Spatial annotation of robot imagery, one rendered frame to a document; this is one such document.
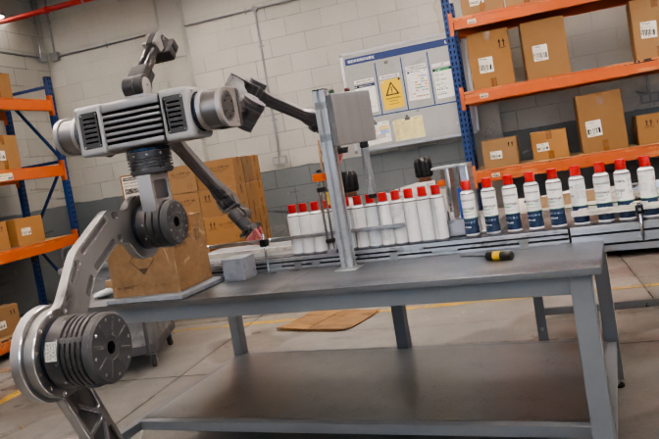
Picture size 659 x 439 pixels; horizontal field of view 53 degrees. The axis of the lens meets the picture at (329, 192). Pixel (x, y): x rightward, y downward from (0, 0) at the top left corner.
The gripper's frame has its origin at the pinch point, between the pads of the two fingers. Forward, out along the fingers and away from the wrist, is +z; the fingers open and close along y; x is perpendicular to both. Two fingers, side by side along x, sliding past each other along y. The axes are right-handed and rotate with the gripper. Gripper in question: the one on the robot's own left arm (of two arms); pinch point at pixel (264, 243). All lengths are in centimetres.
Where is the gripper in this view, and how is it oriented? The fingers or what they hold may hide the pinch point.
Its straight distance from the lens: 279.8
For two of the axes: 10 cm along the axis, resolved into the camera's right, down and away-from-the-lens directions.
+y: 3.8, -1.2, 9.2
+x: -6.0, 7.2, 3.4
